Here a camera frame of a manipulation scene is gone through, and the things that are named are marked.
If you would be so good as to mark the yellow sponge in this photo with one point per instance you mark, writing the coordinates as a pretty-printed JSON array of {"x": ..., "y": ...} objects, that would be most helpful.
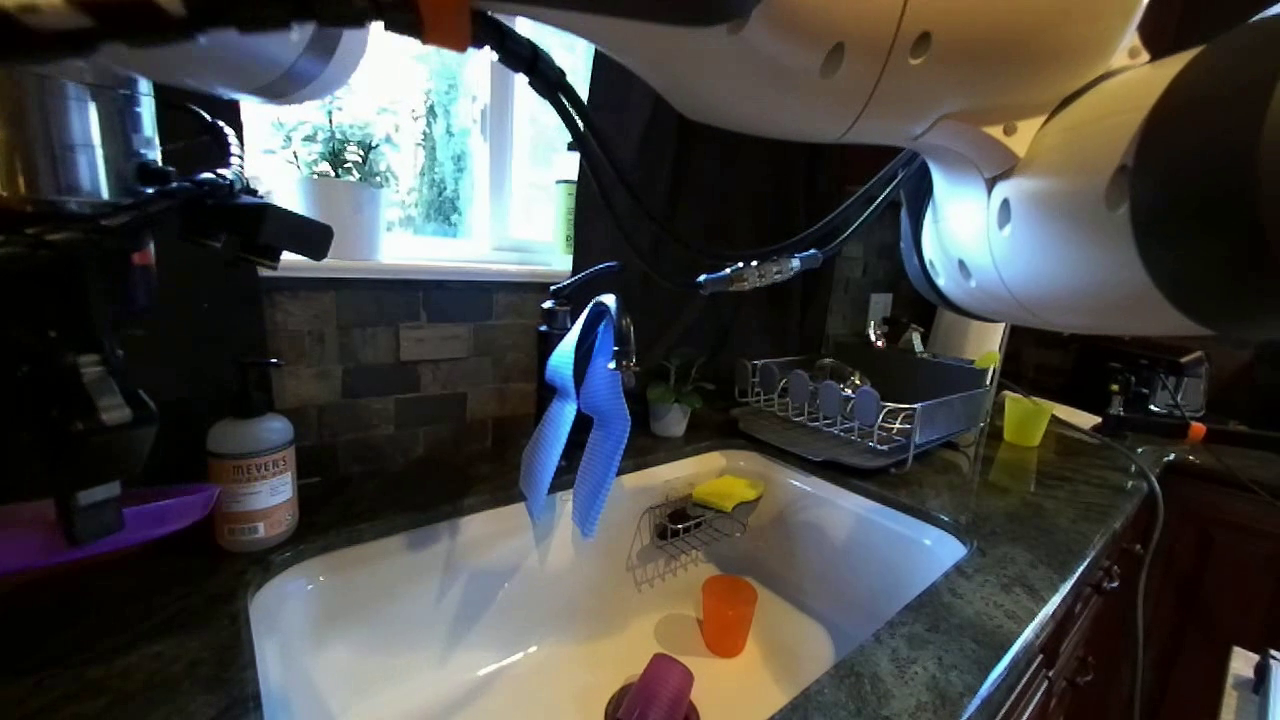
[{"x": 724, "y": 494}]

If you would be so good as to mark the orange plastic cup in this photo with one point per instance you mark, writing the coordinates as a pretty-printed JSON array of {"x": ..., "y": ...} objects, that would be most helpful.
[{"x": 729, "y": 617}]

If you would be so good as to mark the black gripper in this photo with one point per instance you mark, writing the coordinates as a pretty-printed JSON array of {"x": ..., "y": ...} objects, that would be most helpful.
[{"x": 93, "y": 321}]

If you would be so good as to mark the white kitchen sink basin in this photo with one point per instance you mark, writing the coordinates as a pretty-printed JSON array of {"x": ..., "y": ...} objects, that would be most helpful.
[{"x": 824, "y": 533}]

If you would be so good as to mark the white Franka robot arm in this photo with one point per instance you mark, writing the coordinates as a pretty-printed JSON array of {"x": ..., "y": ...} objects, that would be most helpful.
[{"x": 1065, "y": 203}]

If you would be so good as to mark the black countertop appliance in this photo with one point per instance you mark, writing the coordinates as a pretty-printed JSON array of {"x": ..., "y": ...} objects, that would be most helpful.
[{"x": 1147, "y": 384}]

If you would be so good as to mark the small orange object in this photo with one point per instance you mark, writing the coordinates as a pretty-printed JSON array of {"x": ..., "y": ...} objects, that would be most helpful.
[{"x": 1196, "y": 433}]

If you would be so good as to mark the green plastic cup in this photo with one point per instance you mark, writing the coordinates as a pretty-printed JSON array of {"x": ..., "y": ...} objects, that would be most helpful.
[{"x": 1025, "y": 422}]

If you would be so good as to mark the white framed window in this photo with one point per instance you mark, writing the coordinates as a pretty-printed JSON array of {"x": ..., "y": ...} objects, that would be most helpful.
[{"x": 455, "y": 160}]

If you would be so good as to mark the dark wooden cabinet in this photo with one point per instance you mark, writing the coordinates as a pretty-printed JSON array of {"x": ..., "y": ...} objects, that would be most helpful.
[{"x": 1202, "y": 584}]

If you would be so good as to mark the soap dispenser bottle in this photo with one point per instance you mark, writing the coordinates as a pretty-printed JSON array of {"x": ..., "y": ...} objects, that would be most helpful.
[{"x": 252, "y": 481}]

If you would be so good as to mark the white paper towel roll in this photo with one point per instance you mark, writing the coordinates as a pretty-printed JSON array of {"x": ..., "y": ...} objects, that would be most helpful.
[{"x": 965, "y": 342}]

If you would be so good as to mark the purple plastic cup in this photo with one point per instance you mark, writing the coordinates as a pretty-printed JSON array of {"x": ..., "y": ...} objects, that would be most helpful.
[{"x": 656, "y": 689}]

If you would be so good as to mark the purple plate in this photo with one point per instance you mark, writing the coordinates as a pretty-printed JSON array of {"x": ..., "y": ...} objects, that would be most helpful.
[{"x": 163, "y": 515}]

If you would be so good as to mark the blue dish cloth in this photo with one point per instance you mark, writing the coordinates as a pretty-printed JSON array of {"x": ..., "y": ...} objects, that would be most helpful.
[{"x": 600, "y": 401}]

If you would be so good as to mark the stainless steel kettle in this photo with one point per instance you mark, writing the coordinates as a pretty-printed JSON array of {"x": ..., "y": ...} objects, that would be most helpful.
[{"x": 52, "y": 133}]

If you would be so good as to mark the small green plant white pot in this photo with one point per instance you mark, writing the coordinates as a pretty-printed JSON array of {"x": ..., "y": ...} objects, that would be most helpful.
[{"x": 670, "y": 422}]

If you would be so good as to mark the stainless steel dish rack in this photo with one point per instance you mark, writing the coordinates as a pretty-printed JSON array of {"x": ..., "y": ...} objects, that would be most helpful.
[{"x": 934, "y": 414}]

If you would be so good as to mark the white wall outlet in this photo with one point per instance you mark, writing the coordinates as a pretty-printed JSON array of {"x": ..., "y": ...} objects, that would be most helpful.
[{"x": 881, "y": 321}]

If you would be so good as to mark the potted plant in white pot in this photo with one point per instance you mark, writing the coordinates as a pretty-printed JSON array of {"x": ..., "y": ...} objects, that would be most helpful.
[{"x": 344, "y": 203}]

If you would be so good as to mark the white paper sheet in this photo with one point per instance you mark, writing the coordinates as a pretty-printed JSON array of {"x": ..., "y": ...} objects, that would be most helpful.
[{"x": 1073, "y": 417}]

